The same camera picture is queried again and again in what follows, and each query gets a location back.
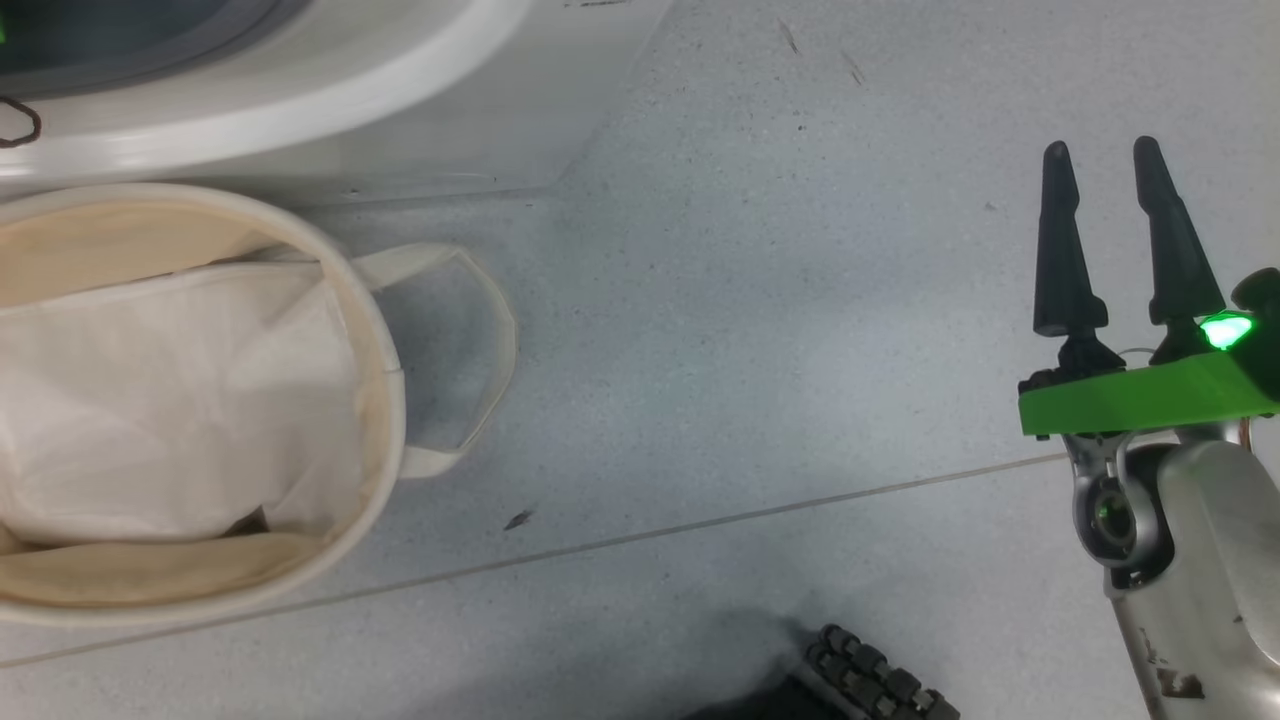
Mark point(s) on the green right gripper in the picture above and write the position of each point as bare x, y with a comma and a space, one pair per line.
1140, 395

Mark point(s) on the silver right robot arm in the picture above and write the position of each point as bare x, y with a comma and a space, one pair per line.
1210, 580

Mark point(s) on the white basket liner cloth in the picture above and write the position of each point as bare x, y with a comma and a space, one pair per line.
150, 400

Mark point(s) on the cream canvas laundry basket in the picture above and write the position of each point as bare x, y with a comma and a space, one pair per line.
100, 580

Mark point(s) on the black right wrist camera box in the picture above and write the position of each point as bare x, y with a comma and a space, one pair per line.
1262, 340

